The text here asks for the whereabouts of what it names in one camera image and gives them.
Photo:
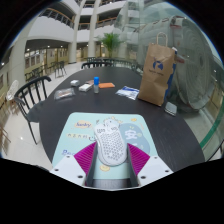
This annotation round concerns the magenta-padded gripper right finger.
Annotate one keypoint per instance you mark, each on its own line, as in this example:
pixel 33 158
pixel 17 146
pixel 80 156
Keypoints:
pixel 154 169

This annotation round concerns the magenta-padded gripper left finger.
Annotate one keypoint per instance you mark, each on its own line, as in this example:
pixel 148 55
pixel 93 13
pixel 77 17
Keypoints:
pixel 68 168

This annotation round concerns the white perforated computer mouse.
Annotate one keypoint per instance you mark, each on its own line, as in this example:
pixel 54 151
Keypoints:
pixel 111 145

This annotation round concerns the light blue printed mouse pad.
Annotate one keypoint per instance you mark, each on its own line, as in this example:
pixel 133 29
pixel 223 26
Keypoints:
pixel 78 133

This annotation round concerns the black spindle-back chair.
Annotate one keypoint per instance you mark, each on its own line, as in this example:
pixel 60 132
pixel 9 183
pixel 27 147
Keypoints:
pixel 35 113
pixel 93 64

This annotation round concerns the clear plastic packet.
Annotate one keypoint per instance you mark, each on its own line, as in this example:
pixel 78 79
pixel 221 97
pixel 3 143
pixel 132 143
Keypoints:
pixel 64 93

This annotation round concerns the blue and white plastic packet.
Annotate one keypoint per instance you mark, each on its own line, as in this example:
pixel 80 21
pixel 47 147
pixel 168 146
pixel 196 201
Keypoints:
pixel 127 92

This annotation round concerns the small white box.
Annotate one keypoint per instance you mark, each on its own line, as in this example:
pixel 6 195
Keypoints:
pixel 85 87

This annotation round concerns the tiny white box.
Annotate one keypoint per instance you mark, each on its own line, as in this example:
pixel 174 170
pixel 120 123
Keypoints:
pixel 75 82

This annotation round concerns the small blue-capped bottle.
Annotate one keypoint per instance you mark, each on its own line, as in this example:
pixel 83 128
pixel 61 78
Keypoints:
pixel 96 85

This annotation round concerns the flat orange card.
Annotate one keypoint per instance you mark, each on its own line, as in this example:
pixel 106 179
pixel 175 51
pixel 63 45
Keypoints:
pixel 106 85

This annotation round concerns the brown and blue paper bag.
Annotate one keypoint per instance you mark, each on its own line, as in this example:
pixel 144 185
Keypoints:
pixel 155 76

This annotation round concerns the white chair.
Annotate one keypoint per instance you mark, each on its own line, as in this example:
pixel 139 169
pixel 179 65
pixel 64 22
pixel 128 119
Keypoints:
pixel 12 90

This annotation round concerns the group of dark chairs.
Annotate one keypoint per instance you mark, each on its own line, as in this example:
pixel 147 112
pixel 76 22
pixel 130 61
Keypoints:
pixel 58 66

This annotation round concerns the green potted palm plant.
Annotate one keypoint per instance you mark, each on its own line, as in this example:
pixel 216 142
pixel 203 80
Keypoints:
pixel 111 41

